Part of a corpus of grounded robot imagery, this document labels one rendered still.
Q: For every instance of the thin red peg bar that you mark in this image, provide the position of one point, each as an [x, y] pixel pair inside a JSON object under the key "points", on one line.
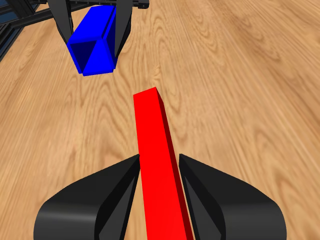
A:
{"points": [[157, 162]]}

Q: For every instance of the blue hollow socket block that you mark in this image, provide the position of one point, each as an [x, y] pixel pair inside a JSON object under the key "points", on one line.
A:
{"points": [[97, 57]]}

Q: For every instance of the black table frame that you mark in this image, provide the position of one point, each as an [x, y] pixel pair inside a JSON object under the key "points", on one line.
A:
{"points": [[30, 20]]}

